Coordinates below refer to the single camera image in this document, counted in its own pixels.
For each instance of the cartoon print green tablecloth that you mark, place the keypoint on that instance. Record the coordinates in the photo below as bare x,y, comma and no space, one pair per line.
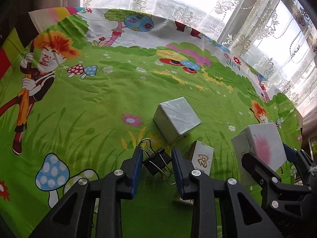
79,89

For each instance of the black binder clip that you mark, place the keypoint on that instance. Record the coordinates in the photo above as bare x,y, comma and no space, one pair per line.
156,161

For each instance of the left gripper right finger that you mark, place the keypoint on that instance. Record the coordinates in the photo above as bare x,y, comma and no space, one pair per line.
241,215

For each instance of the silver box with pink spot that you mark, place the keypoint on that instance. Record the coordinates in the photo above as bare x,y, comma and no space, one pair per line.
264,141

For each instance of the white box gold logo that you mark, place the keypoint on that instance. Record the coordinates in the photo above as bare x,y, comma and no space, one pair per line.
201,156

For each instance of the white lace curtain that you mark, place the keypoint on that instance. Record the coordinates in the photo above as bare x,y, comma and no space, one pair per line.
277,37

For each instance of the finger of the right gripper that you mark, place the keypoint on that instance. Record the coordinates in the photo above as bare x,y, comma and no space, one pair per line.
305,166
263,175

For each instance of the small silver box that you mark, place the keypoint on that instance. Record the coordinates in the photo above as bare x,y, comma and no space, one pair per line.
175,118

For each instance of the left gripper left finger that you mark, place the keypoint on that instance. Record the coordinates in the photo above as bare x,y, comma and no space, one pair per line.
93,205

